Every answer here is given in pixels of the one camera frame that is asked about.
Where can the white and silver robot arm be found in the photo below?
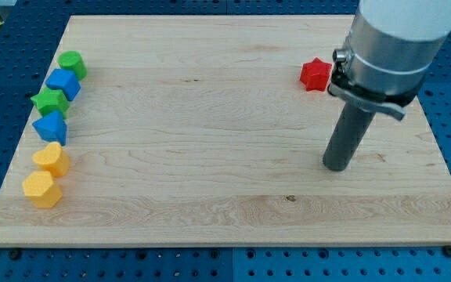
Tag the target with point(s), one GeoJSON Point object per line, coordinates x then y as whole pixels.
{"type": "Point", "coordinates": [386, 54]}

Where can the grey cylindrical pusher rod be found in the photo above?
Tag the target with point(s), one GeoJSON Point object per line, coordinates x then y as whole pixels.
{"type": "Point", "coordinates": [347, 135]}

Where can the green cylinder block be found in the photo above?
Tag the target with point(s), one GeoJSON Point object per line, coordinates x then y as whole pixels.
{"type": "Point", "coordinates": [72, 61]}

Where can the yellow hexagon block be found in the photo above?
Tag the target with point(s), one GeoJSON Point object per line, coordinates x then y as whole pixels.
{"type": "Point", "coordinates": [41, 189]}

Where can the yellow heart block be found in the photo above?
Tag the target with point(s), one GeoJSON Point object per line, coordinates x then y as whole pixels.
{"type": "Point", "coordinates": [53, 158]}

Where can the red star block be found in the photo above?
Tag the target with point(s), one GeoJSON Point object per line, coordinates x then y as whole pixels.
{"type": "Point", "coordinates": [315, 75]}

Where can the green star block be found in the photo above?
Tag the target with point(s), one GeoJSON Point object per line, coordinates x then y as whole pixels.
{"type": "Point", "coordinates": [49, 100]}

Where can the blue cube block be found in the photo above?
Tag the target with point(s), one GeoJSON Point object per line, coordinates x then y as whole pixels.
{"type": "Point", "coordinates": [66, 81]}

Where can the light wooden board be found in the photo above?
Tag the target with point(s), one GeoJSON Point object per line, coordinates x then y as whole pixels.
{"type": "Point", "coordinates": [195, 131]}

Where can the blue triangle block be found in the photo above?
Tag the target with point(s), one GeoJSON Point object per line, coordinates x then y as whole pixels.
{"type": "Point", "coordinates": [52, 128]}

